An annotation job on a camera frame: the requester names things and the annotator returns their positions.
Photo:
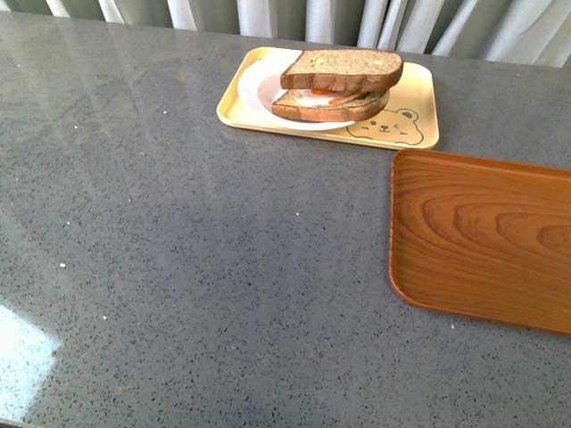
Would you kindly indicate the yellow bear tray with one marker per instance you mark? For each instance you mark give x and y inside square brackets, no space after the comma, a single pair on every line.
[409,120]

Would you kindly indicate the brown wooden tray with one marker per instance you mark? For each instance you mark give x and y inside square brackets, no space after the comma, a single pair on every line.
[481,238]

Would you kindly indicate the grey curtain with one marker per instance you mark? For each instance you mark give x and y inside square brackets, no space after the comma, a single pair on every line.
[524,32]

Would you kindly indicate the white round plate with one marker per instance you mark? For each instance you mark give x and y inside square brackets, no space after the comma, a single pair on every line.
[259,86]

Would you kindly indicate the brown bread slice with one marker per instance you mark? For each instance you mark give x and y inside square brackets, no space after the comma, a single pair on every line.
[344,70]
[363,107]

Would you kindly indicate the fried egg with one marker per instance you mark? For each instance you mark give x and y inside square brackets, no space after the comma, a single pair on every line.
[322,97]

